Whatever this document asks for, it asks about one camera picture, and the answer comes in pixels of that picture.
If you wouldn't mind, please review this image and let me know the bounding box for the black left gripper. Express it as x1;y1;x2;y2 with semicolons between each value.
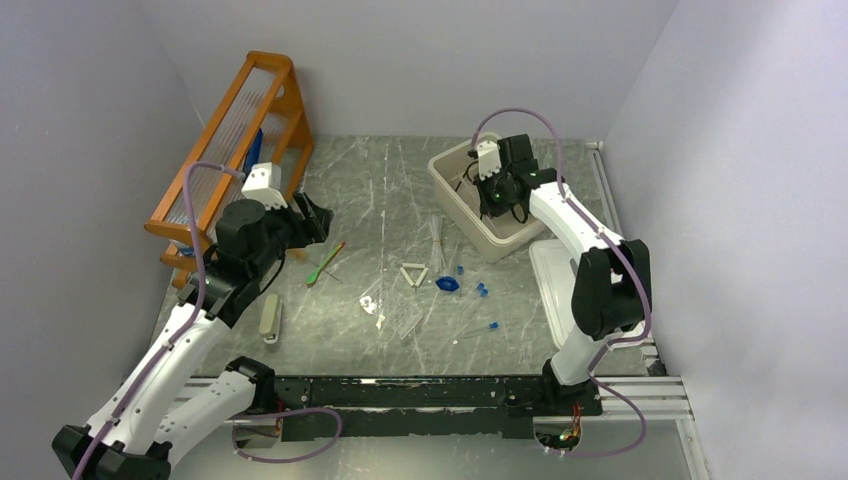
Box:
250;189;334;277

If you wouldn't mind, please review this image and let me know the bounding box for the orange test tube brush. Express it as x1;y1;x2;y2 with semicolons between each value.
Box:
286;248;310;262

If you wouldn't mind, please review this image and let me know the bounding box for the green plastic spatula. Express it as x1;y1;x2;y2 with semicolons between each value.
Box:
305;241;346;287

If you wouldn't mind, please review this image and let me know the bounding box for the clear glass tube bundle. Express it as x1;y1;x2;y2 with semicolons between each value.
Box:
429;214;446;275

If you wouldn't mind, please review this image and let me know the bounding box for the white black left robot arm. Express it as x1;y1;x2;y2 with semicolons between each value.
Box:
52;192;334;479

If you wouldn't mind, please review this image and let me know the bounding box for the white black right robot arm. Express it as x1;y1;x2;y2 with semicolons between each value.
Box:
468;135;652;414

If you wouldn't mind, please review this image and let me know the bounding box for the beige plastic bin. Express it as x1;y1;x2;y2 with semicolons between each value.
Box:
428;133;556;262

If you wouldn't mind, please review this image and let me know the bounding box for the white plastic bin lid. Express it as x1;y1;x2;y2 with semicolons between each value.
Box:
528;238;648;351

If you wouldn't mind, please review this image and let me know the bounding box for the beige stapler-like case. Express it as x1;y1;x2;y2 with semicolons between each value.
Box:
258;294;282;344

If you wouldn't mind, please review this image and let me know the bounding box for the blue plastic hexagon cap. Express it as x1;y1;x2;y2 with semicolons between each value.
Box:
435;276;460;292

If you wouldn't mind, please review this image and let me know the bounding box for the white clay triangle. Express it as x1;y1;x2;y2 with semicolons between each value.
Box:
400;263;429;288

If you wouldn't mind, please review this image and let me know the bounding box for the orange wooden test tube rack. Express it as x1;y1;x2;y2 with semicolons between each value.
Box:
144;51;315;290

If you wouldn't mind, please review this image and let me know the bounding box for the blue capped clear tube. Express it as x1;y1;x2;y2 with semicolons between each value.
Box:
463;322;499;338

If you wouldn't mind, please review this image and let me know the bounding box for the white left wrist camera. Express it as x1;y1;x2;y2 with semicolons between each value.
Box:
241;162;288;210

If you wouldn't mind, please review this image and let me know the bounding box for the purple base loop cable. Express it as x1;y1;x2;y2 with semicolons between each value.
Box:
228;407;344;464

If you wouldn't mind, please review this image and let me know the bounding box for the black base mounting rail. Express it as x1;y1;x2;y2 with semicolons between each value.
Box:
241;374;603;442

